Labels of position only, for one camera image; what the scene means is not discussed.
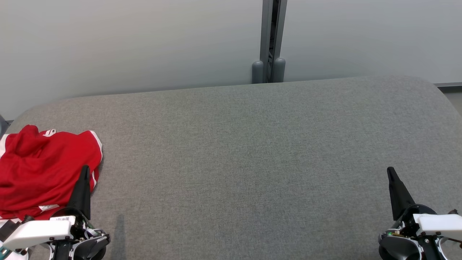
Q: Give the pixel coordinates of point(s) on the red shirt with white sleeves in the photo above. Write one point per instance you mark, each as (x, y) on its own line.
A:
(21, 173)

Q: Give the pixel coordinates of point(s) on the teal left camera connector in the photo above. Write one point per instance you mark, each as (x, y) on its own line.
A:
(3, 250)

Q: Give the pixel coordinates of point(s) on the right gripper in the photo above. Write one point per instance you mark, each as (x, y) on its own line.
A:
(433, 224)

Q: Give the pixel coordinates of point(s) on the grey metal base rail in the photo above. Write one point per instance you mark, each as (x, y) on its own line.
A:
(449, 85)

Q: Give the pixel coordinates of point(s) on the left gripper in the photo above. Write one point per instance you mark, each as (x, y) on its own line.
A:
(39, 231)

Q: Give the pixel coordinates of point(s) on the grey metal partition post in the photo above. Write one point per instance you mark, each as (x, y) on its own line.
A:
(266, 36)

